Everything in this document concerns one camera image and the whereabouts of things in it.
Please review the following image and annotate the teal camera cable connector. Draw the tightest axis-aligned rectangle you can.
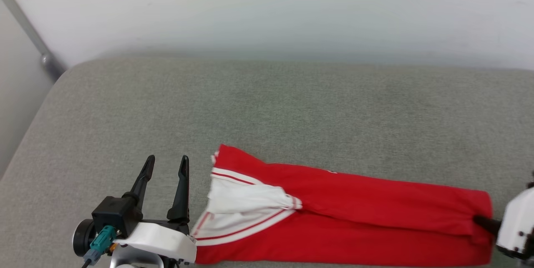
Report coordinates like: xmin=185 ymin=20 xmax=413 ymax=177
xmin=81 ymin=225 xmax=118 ymax=268

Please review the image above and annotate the red white sports jersey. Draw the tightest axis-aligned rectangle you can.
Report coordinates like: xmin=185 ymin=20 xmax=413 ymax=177
xmin=190 ymin=144 xmax=494 ymax=266

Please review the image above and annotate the left gripper white dark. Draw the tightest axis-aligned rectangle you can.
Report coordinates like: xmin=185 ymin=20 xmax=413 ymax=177
xmin=72 ymin=154 xmax=197 ymax=263

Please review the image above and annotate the grey metal wall rail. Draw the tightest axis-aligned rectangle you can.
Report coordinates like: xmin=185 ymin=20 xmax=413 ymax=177
xmin=0 ymin=0 xmax=67 ymax=81

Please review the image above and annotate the grey fabric sofa seat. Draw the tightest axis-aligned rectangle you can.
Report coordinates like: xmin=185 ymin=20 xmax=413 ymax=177
xmin=0 ymin=55 xmax=534 ymax=268

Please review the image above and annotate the right gripper white dark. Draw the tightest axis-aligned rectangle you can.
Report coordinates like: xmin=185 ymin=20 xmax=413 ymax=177
xmin=473 ymin=171 xmax=534 ymax=261

